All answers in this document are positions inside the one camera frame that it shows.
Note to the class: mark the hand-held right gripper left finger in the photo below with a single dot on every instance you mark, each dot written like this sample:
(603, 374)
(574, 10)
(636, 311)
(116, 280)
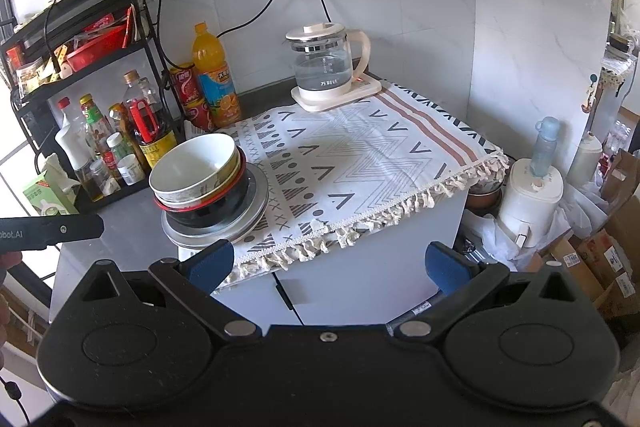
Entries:
(210, 262)

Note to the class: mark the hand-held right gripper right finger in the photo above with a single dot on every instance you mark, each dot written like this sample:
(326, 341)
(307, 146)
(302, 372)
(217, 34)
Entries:
(445, 267)

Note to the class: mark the plain white plate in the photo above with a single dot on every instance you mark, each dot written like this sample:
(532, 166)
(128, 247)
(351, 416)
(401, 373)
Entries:
(240, 238)

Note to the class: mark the black bowl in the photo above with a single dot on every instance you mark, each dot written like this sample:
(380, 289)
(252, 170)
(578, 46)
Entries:
(210, 220)

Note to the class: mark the red rimmed bowl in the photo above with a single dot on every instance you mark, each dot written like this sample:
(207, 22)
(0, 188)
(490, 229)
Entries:
(200, 208)

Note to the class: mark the white plate with blue print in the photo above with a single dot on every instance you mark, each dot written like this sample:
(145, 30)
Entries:
(252, 202)

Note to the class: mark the white bowl with grey pattern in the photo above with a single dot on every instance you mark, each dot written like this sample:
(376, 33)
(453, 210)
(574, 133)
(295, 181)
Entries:
(195, 162)

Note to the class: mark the person's left hand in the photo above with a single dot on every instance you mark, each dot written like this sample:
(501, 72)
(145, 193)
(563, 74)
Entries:
(9, 263)

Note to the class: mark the green tissue box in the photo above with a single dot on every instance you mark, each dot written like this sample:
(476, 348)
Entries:
(47, 192)

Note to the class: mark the clear glass oil bottle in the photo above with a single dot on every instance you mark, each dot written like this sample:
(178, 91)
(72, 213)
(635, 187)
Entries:
(91, 182)

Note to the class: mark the white cabinet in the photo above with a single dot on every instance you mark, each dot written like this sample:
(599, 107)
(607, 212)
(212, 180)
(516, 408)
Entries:
(360, 277)

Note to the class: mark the white bottle with red cap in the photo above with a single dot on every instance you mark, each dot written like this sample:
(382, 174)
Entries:
(70, 142)

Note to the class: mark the white round appliance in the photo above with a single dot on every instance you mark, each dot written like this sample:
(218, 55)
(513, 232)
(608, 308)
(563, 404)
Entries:
(525, 207)

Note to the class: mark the small white jar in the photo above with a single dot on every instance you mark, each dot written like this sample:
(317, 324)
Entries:
(131, 169)

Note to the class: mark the green label sauce bottle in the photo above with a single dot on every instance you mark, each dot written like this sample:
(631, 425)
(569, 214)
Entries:
(94, 119)

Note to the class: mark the patterned white table cloth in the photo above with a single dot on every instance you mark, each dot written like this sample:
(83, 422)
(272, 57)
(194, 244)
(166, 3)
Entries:
(350, 167)

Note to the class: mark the red drink can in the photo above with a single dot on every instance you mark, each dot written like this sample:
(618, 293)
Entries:
(184, 84)
(199, 116)

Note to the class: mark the brown cardboard box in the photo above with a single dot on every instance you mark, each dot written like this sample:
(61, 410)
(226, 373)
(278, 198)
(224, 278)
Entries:
(600, 262)

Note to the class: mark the light blue bottle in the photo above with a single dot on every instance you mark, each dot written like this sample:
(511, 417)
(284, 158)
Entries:
(545, 147)

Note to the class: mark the white thermos jug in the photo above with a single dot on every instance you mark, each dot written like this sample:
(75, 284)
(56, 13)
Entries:
(585, 162)

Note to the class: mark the orange juice bottle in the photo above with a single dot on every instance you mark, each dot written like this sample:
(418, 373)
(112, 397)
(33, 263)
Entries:
(215, 82)

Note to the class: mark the red plastic basket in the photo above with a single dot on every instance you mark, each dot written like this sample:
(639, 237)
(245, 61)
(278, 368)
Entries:
(95, 49)

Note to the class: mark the beige kettle base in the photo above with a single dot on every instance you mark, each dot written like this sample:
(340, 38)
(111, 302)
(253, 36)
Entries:
(345, 94)

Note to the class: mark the black metal kitchen rack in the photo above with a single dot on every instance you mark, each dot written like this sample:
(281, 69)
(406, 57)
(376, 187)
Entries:
(145, 32)

